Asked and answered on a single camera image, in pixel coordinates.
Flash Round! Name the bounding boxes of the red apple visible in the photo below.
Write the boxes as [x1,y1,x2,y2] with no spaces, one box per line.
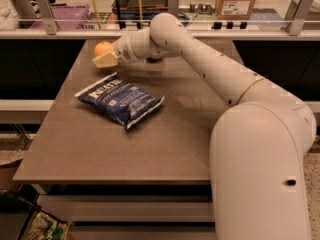
[146,57,162,64]

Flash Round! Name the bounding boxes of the left metal railing post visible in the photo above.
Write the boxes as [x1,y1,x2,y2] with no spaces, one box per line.
[36,0,58,35]

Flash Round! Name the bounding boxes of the blue potato chip bag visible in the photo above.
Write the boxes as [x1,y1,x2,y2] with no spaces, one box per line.
[75,73,165,129]

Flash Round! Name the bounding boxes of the middle metal railing post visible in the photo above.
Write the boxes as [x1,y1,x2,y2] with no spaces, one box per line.
[168,0,179,16]

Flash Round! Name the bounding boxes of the cardboard box with label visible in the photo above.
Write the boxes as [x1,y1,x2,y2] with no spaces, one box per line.
[215,0,256,20]

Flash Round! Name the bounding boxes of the right metal railing post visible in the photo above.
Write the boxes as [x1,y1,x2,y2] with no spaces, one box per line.
[287,0,313,36]

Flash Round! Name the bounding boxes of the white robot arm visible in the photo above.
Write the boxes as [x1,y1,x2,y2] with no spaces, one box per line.
[94,13,316,240]

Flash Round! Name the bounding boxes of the orange fruit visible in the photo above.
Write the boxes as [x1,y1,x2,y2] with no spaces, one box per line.
[94,41,114,57]

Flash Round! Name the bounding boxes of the glass railing panel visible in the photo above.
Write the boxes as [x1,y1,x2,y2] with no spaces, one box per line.
[0,0,304,38]

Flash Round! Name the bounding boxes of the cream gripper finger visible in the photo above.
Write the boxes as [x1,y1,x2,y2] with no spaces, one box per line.
[93,52,118,68]

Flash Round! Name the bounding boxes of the metal railing post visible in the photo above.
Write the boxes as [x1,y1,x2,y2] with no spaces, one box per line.
[287,0,313,36]
[36,0,58,35]
[168,0,179,16]

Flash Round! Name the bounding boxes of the snack box on floor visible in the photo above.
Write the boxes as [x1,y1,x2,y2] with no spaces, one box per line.
[17,210,75,240]

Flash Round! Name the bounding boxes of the grey drawer cabinet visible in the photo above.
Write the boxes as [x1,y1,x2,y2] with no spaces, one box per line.
[31,183,216,240]

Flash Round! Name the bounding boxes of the purple plastic crate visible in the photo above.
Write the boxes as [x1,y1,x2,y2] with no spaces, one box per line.
[29,4,92,31]

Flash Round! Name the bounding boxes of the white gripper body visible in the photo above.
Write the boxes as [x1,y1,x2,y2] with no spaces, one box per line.
[113,34,139,63]

